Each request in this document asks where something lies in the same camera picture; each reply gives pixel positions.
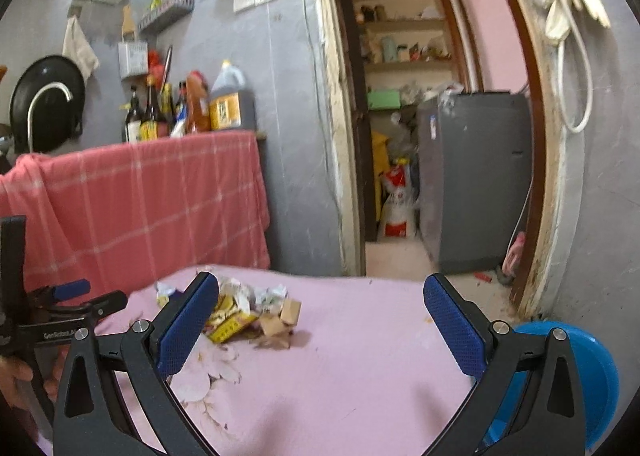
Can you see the pink checked cloth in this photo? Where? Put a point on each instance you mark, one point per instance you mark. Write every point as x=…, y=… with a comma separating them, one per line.
x=150, y=201

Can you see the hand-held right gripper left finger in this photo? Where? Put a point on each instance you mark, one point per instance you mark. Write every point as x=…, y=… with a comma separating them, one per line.
x=187, y=321

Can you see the yellow plastic bin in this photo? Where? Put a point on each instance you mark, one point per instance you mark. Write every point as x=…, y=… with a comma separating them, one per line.
x=378, y=170

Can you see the small brown cardboard piece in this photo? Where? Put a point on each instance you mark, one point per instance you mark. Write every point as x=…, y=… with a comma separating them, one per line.
x=291, y=311

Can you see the orange brown bottle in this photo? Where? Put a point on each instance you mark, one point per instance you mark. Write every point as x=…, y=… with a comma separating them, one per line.
x=197, y=105

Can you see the black wok pan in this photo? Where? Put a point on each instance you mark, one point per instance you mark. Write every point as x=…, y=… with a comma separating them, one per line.
x=55, y=115

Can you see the green box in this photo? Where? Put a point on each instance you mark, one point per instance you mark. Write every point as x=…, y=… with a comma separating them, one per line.
x=384, y=100

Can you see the chrome faucet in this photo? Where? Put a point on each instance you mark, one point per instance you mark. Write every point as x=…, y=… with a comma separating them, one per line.
x=50, y=86

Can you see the grey wall shelf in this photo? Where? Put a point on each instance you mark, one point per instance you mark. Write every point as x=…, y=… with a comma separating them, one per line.
x=167, y=13

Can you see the person's left hand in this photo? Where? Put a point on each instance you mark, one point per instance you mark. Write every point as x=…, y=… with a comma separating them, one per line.
x=15, y=377

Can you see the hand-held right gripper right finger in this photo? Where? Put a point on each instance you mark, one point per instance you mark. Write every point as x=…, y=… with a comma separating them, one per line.
x=452, y=321

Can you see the white and red sack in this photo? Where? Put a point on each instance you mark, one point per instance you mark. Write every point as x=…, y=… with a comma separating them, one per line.
x=397, y=211

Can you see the white utensil holder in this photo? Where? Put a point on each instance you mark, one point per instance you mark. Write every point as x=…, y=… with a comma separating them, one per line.
x=132, y=60

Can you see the yellow label sauce bottle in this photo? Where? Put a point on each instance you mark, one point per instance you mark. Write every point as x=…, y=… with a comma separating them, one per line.
x=149, y=120

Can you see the light wooden door frame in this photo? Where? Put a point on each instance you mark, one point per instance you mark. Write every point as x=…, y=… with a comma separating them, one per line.
x=335, y=135

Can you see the grey refrigerator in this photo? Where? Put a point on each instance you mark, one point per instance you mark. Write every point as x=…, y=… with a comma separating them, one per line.
x=475, y=175

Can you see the pink floral blanket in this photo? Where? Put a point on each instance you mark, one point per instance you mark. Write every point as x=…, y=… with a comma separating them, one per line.
x=360, y=361

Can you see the red plastic bag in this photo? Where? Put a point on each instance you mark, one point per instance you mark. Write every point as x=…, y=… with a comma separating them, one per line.
x=157, y=68

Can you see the blue plastic basin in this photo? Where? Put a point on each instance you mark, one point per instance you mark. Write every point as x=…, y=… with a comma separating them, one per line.
x=595, y=376

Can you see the yellow snack packet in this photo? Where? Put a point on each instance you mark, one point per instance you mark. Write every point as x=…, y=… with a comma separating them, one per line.
x=230, y=323

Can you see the white towel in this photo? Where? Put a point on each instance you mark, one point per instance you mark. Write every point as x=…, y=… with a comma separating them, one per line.
x=82, y=48

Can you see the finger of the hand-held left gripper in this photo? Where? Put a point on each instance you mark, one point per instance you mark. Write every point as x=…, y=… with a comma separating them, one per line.
x=70, y=291
x=107, y=302

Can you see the dark sauce bottle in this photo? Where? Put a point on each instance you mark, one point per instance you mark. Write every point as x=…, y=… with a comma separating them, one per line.
x=133, y=123

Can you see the brown curved door frame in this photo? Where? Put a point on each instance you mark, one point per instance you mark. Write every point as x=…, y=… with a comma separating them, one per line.
x=540, y=135

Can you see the pile of paper scraps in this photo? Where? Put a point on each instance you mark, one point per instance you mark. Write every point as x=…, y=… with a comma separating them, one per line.
x=250, y=301

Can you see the heap of plastic bags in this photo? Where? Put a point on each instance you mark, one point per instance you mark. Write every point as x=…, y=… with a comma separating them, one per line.
x=405, y=130

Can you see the large dark oil jug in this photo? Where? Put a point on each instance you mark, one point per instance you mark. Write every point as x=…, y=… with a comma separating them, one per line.
x=231, y=105

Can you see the wooden pantry shelves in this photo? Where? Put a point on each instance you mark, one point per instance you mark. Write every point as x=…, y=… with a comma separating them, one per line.
x=405, y=25

